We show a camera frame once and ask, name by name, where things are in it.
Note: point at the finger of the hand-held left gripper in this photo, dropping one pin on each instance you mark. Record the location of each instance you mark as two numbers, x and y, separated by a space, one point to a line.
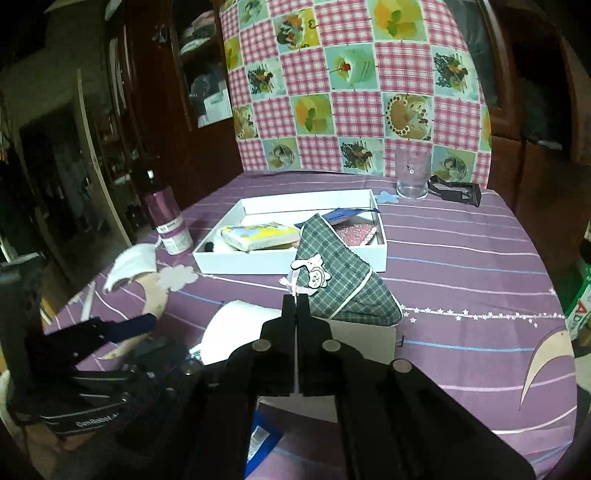
134 325
161 360

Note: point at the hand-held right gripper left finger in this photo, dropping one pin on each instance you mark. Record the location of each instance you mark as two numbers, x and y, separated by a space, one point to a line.
288 318

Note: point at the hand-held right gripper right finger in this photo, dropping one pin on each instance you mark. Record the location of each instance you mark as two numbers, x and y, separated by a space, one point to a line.
304 323

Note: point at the white paper roll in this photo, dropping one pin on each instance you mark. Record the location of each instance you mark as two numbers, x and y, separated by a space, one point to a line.
235 327

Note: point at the green plaid pouch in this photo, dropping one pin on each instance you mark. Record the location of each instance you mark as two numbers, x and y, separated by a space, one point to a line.
351 277

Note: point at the white cardboard box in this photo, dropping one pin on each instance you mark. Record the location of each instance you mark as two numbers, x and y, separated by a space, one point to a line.
240 264

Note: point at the blue printed packet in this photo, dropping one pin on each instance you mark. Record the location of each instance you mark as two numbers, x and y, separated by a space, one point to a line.
258 457

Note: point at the white face mask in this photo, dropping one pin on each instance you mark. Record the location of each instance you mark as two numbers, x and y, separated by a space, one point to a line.
134 263

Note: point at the yellow tissue pack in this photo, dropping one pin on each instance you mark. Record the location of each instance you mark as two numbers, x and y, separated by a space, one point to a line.
258 235

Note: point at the small black object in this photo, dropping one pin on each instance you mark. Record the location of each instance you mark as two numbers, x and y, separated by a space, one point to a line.
210 247

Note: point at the purple bottle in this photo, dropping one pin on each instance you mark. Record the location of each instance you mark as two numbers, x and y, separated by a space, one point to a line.
164 207

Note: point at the clear drinking glass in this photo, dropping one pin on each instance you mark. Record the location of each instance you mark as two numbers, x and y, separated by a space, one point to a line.
412 175

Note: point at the dark wooden cabinet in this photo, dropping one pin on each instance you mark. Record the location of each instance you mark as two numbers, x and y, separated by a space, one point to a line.
531 184
207 147

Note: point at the black clip tool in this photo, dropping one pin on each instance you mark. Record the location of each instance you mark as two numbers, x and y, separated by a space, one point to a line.
461 191

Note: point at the green cardboard box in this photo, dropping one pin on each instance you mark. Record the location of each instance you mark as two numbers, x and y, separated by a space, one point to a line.
581 309

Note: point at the white door frame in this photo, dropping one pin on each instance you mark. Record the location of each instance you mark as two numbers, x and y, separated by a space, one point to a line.
99 170

